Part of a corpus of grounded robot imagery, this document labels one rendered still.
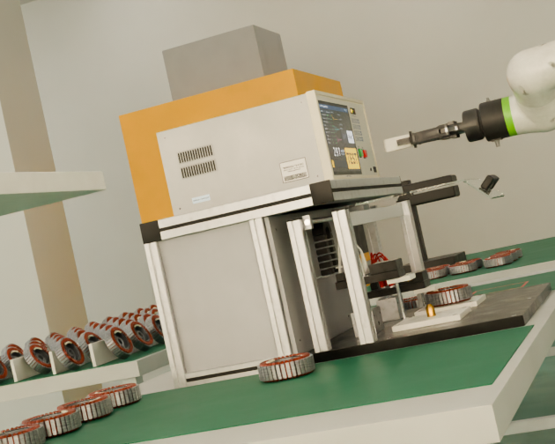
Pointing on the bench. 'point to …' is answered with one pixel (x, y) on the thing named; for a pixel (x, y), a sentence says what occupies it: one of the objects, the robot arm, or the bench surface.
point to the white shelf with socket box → (33, 192)
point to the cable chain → (321, 231)
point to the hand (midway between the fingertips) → (397, 143)
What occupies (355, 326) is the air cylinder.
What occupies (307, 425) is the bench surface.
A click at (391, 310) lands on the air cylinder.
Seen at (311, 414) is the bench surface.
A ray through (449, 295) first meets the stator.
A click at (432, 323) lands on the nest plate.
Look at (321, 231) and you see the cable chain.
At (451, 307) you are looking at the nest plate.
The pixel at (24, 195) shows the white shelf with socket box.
